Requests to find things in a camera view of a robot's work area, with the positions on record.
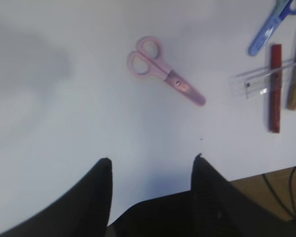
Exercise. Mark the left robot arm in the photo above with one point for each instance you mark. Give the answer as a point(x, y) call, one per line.
point(168, 216)

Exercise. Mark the transparent plastic ruler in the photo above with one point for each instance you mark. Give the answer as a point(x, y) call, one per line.
point(261, 81)

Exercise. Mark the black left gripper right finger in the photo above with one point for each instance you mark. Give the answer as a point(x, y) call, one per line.
point(221, 210)

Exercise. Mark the pink scissors with cover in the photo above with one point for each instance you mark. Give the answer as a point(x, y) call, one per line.
point(157, 67)

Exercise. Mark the red glitter pen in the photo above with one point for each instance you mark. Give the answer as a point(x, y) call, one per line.
point(275, 89)

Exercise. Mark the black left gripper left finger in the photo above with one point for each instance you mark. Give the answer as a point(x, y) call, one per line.
point(83, 211)

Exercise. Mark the blue scissors with cover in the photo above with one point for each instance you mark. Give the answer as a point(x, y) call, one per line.
point(281, 10)

